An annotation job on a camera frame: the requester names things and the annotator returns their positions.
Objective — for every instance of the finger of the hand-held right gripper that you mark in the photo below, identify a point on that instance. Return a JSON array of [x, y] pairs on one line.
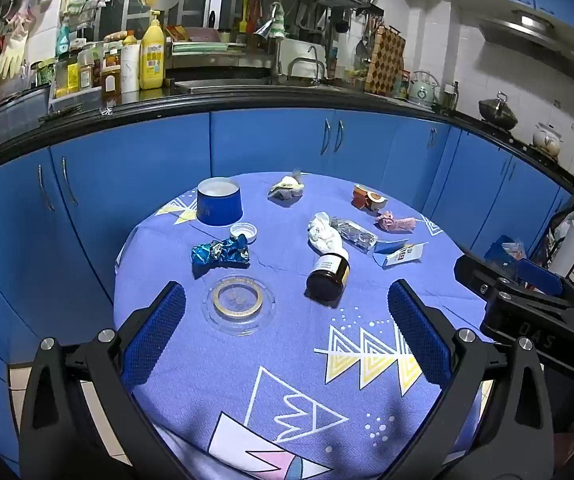
[[537, 277], [477, 275]]

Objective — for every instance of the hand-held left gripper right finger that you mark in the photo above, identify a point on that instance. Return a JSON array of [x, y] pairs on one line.
[[417, 335]]

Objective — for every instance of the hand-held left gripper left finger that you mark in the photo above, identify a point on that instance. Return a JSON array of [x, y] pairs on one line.
[[159, 330]]

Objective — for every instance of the blue white small carton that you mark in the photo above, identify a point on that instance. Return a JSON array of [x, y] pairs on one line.
[[402, 254]]

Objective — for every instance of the blue foil wrapper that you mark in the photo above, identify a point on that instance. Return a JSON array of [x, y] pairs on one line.
[[217, 254]]

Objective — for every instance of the brown glass jar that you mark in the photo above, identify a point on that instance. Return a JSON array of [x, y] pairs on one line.
[[328, 275]]

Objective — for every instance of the clear plastic wrapper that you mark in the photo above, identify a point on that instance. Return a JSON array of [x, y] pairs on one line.
[[354, 234]]

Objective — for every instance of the blue paper cup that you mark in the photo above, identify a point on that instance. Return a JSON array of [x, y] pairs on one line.
[[219, 207]]

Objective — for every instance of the white tissue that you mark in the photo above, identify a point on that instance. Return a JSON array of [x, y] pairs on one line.
[[324, 234]]

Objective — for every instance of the yellow white wrapper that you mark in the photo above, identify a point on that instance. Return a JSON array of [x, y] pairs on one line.
[[284, 189]]

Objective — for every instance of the person's right forearm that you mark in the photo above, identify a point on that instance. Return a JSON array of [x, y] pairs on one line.
[[572, 447]]

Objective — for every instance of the grey bin blue bag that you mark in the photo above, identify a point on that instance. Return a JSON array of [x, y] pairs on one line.
[[499, 250]]

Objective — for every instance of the pink crumpled wrapper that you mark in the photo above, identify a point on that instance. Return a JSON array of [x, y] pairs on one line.
[[394, 222]]

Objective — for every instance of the white bottle cap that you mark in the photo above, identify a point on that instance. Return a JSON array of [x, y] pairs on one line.
[[243, 231]]

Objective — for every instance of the blue printed tablecloth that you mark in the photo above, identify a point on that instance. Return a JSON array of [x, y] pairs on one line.
[[287, 360]]

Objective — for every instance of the white ceramic pot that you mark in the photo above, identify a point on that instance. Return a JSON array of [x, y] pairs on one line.
[[547, 140]]

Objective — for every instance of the dark wok with lid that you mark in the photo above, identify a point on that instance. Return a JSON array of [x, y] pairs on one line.
[[498, 112]]

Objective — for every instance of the dark glass bottle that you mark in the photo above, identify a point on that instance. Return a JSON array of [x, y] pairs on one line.
[[455, 96]]

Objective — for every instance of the mint green kettle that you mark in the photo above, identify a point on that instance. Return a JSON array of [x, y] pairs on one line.
[[422, 91]]

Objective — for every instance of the blue kitchen base cabinets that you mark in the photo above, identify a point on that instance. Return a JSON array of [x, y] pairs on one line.
[[267, 140]]

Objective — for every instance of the checkered wooden cutting board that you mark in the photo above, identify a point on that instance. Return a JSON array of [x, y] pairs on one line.
[[384, 62]]

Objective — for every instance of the steel range hood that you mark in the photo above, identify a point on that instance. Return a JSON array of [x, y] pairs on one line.
[[532, 35]]

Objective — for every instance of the metal skimmer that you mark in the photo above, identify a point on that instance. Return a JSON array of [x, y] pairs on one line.
[[362, 49]]

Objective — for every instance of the clear plastic storage box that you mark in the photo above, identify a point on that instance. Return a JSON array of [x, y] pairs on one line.
[[17, 115]]

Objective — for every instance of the row of condiment jars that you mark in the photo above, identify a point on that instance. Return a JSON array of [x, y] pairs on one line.
[[84, 72]]

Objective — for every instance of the steel faucet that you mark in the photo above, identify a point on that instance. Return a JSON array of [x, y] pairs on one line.
[[315, 60]]

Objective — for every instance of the yellow dish soap bottle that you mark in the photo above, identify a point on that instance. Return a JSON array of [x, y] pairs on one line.
[[152, 60]]

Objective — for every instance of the white plastic basin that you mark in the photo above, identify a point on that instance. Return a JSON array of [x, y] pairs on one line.
[[299, 47]]

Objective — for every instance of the teal spray bottle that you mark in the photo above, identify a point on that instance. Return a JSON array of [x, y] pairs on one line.
[[63, 37]]

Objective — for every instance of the yellow rubber glove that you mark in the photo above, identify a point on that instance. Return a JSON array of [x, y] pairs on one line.
[[11, 57]]

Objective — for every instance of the green striped cloth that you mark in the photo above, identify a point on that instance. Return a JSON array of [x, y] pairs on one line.
[[277, 20]]

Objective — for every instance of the green checked cloth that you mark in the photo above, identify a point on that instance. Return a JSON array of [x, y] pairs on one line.
[[84, 7]]

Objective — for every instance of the pink rubber glove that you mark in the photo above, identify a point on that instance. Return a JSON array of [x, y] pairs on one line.
[[19, 24]]

